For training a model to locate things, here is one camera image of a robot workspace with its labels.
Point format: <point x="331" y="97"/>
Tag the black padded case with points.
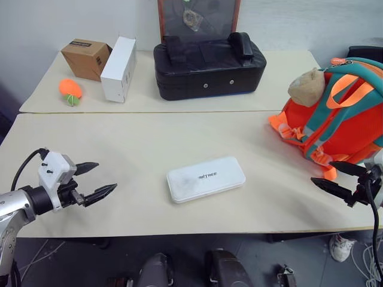
<point x="209" y="68"/>

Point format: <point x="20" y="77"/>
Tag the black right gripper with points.
<point x="364" y="186"/>

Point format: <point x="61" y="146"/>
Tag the orange and teal backpack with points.
<point x="338" y="113"/>

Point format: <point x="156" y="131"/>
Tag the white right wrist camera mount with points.
<point x="377" y="160"/>

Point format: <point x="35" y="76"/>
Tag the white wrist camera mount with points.
<point x="54" y="170"/>
<point x="377" y="160"/>

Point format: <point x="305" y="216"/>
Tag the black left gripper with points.
<point x="70" y="191"/>

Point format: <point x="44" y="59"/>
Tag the brown cardboard box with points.
<point x="85" y="58"/>

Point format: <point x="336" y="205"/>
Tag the white case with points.
<point x="206" y="179"/>

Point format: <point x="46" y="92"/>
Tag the white cardboard box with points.
<point x="119" y="70"/>

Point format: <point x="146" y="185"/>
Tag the wooden framed dark board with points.
<point x="199" y="18"/>

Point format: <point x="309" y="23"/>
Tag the dark rounded robot leg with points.
<point x="227" y="269"/>
<point x="155" y="270"/>

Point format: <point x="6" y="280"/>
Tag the orange plush carrot toy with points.
<point x="70" y="89"/>

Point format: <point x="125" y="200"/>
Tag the white sneaker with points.
<point x="341" y="246"/>

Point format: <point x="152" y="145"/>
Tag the black chair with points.
<point x="365" y="52"/>

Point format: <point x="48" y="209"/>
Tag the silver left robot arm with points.
<point x="12" y="204"/>

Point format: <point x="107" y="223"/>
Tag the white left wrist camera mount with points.
<point x="54" y="170"/>

